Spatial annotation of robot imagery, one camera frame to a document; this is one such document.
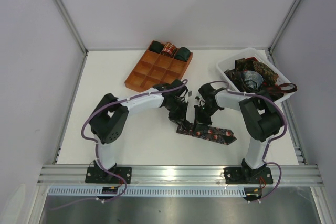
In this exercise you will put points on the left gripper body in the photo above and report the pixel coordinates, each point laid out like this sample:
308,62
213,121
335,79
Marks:
176,114

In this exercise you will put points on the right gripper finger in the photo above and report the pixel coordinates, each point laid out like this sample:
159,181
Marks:
196,114
203,126

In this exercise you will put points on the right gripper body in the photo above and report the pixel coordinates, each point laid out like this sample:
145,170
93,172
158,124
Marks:
200,115

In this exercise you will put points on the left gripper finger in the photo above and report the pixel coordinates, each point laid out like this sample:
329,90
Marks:
183,124
190,112

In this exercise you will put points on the navy floral tie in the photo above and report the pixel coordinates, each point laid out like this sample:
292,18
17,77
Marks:
212,134

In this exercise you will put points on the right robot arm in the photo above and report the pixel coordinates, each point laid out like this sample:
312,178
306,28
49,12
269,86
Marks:
263,119

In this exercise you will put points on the pile of dark ties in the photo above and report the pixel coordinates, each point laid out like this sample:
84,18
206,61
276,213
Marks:
270,77

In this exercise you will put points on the orange wooden divided tray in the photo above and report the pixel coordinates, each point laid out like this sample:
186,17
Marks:
153,68

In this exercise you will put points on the white plastic basket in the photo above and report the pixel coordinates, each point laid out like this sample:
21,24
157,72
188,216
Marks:
228,63

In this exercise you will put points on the red patterned rolled tie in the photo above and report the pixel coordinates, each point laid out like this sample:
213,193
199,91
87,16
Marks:
169,50

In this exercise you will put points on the grey blue paisley tie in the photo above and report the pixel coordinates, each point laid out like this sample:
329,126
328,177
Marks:
252,80

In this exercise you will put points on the dark green rolled tie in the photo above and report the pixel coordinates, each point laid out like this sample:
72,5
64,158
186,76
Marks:
156,47

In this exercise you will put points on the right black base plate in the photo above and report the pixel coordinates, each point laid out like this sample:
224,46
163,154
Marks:
245,175

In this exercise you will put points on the aluminium rail frame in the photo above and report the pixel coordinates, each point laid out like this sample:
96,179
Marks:
171,181

